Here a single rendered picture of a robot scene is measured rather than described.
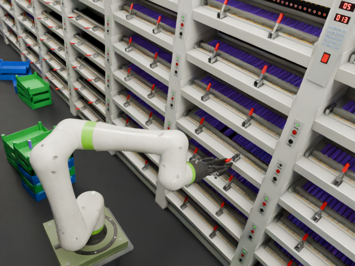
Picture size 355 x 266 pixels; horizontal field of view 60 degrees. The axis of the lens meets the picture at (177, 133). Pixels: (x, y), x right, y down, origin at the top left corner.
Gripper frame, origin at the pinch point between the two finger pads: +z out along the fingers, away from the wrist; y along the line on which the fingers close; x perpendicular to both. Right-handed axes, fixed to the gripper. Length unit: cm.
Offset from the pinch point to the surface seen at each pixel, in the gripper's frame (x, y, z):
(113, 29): 29, -113, -1
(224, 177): -16.0, -5.6, 17.2
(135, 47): 24, -96, 7
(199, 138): -0.1, -22.8, 6.2
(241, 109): 24.9, -7.1, 6.4
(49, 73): -56, -250, 25
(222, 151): 0.8, -8.1, 7.8
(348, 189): 21, 48, 3
